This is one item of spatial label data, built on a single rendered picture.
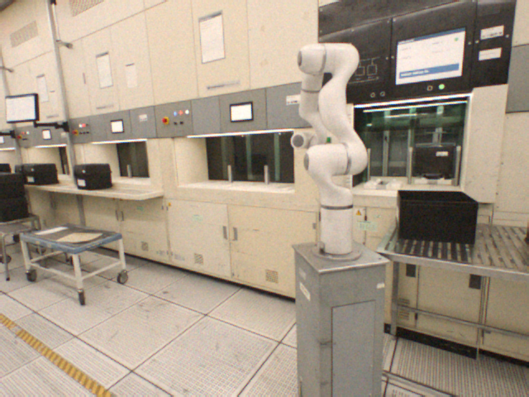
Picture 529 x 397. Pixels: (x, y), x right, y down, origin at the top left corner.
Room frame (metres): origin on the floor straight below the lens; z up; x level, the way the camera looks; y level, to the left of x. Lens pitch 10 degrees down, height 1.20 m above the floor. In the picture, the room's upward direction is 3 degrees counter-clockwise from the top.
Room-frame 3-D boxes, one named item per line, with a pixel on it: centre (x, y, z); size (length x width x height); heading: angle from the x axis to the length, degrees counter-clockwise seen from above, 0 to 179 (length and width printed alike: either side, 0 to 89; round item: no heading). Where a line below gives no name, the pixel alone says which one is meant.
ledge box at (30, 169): (3.72, 2.68, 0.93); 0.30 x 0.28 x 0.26; 60
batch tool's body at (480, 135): (1.98, -1.02, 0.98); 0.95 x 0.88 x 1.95; 147
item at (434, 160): (2.05, -1.26, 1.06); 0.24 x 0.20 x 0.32; 57
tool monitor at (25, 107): (3.21, 2.20, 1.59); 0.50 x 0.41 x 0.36; 147
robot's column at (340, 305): (1.10, -0.32, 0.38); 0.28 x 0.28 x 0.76; 12
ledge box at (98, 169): (3.07, 1.68, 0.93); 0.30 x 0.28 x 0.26; 54
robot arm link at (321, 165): (1.10, -0.28, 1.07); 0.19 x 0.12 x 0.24; 97
